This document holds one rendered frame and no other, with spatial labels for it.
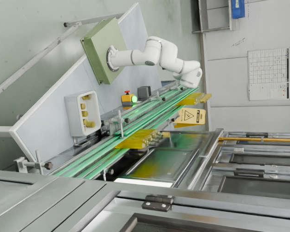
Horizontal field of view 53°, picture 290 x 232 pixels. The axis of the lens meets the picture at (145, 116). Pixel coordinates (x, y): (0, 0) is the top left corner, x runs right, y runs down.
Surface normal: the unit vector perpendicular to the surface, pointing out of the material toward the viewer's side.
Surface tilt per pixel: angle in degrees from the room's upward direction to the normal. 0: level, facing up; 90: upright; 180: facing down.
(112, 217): 90
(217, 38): 90
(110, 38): 4
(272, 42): 90
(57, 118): 0
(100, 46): 4
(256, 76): 90
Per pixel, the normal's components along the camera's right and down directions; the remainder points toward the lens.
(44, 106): 0.91, 0.00
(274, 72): -0.40, 0.25
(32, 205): -0.11, -0.97
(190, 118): -0.15, -0.29
